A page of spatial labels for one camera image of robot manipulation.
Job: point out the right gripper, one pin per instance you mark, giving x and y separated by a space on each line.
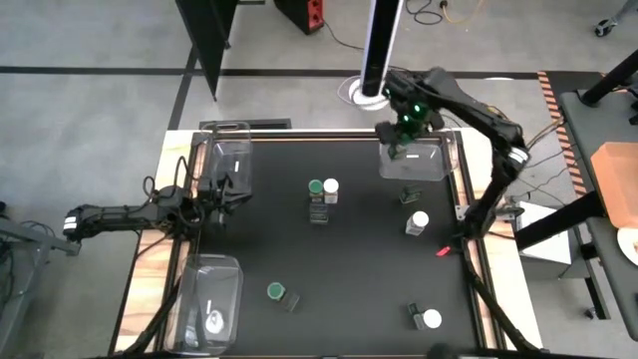
416 119

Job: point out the orange black hazard strip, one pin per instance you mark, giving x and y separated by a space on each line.
553 105

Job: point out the white-lid bagel seasoning jar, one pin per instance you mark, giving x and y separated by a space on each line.
431 318
331 187
418 219

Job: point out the clear plastic bin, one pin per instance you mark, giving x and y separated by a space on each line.
219 279
234 149
433 167

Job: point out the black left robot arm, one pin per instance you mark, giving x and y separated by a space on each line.
114 217

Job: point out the black beam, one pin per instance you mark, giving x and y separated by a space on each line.
558 222
608 80

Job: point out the office chair base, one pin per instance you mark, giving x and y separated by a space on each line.
604 27

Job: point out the silver metal bracket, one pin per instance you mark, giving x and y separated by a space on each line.
461 212

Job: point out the green-lid glass spice jar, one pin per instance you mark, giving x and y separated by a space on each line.
275 291
315 188

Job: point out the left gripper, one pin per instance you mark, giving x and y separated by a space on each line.
212 204

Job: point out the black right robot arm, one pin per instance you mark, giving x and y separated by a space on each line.
493 124

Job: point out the black rig strut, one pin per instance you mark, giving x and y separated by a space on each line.
491 299
149 329

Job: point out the black and red box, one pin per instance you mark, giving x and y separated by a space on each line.
299 12

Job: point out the red tag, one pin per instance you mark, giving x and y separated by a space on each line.
442 251

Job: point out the white round object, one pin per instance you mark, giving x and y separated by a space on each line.
215 323

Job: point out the white plate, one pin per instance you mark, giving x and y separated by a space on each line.
629 247

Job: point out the black pole with white base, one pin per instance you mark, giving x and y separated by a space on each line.
379 40

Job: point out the black divider panel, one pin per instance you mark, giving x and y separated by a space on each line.
207 30

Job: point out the grey side table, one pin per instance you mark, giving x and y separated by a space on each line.
578 129

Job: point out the small green spice tin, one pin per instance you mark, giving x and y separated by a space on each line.
397 151

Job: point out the orange box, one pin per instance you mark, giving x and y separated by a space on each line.
618 184

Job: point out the white box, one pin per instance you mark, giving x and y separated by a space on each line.
543 239

